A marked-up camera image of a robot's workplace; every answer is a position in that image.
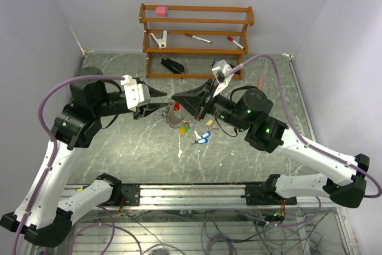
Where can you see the pink eraser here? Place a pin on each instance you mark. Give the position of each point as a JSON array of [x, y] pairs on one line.
[[161, 11]]

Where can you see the wooden three-tier shelf rack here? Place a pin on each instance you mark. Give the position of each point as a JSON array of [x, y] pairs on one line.
[[212, 23]]

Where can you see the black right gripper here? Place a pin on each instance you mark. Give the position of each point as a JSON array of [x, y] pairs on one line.
[[194, 100]]

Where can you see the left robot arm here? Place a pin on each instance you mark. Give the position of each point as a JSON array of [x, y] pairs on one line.
[[45, 219]]

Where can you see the yellow tagged key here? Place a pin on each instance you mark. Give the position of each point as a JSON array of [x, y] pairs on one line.
[[211, 124]]

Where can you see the white clip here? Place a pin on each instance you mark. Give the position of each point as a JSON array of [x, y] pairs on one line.
[[161, 42]]

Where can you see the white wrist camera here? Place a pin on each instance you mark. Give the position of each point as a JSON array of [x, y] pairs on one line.
[[136, 92], [223, 82]]

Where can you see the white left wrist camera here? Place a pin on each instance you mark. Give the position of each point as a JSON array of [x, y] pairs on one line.
[[136, 92]]

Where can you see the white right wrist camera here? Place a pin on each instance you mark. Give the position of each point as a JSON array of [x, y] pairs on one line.
[[223, 82]]

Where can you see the black stapler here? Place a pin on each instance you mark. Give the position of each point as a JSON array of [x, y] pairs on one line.
[[172, 66]]

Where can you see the red key tag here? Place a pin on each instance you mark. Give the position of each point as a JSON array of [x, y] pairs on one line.
[[177, 107]]

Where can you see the blue key tag pair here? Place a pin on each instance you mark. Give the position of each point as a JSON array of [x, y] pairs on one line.
[[202, 138]]

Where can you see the red-capped white marker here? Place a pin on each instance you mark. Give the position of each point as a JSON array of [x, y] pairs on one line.
[[235, 42]]

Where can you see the blue stapler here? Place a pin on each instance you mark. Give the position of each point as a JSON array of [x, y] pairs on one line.
[[235, 70]]

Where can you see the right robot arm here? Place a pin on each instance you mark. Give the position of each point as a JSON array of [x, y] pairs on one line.
[[339, 177]]

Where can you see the large keyring with keys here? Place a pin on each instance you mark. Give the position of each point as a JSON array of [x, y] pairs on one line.
[[174, 120]]

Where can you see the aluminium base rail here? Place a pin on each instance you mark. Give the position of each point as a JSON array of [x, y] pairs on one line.
[[152, 197]]

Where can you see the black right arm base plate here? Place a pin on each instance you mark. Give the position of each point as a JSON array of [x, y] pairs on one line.
[[256, 194]]

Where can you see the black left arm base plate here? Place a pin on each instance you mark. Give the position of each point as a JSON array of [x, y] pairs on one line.
[[131, 194]]

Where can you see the orange pencil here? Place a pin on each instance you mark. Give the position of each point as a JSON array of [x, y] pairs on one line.
[[260, 82]]

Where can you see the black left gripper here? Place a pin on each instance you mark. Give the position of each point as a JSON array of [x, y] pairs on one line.
[[147, 109]]

